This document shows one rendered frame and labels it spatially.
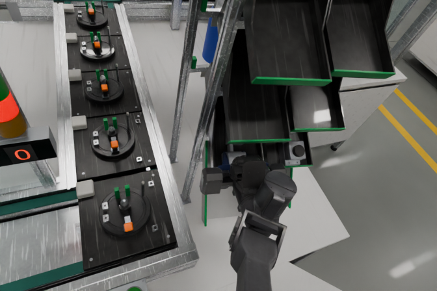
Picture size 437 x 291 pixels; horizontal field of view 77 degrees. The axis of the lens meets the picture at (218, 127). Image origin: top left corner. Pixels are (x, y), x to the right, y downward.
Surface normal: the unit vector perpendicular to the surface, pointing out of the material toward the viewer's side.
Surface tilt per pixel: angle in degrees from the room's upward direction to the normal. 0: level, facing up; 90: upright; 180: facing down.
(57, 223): 0
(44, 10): 90
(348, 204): 0
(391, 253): 0
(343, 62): 25
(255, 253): 31
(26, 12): 90
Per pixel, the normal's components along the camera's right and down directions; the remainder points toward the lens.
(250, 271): 0.38, -0.91
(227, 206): 0.27, 0.11
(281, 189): 0.29, -0.78
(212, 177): 0.26, -0.12
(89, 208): 0.21, -0.62
